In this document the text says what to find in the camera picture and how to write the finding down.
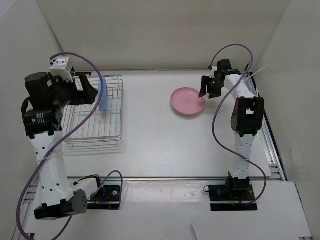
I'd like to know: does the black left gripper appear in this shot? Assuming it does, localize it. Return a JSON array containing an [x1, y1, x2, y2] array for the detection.
[[48, 74, 98, 110]]

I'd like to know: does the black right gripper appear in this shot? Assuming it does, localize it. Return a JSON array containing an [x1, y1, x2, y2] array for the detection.
[[199, 75, 224, 99]]

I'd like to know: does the blue plate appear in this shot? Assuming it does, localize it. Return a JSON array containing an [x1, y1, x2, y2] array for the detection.
[[98, 77, 108, 112]]

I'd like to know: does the cream plate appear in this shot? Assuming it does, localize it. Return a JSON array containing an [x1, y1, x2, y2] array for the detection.
[[172, 106, 203, 117]]

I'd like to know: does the pink plate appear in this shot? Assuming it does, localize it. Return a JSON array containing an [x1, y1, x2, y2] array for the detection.
[[170, 87, 206, 109]]

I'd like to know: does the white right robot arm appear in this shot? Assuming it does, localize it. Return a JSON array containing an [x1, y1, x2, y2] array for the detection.
[[198, 59, 265, 181]]

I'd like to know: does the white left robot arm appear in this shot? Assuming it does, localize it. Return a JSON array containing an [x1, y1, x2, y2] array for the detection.
[[21, 72, 105, 220]]

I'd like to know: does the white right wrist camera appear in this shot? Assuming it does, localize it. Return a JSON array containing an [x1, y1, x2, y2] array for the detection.
[[208, 65, 218, 79]]

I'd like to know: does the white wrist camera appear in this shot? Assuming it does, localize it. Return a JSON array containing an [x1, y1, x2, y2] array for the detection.
[[49, 56, 73, 83], [208, 65, 218, 79]]

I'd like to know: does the metal wire dish rack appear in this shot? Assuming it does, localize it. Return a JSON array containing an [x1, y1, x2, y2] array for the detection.
[[62, 74, 123, 148]]

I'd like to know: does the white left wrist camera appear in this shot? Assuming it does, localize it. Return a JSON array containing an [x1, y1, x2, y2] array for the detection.
[[49, 56, 73, 83]]

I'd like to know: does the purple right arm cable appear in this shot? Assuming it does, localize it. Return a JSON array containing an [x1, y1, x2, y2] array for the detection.
[[209, 44, 268, 206]]

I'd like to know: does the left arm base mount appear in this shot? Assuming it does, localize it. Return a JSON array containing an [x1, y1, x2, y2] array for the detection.
[[72, 170, 124, 211]]

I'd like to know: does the aluminium table edge rail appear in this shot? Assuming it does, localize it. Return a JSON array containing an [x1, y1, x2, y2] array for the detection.
[[246, 72, 285, 181]]

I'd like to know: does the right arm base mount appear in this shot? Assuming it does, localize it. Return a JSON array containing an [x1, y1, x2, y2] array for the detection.
[[202, 177, 258, 212]]

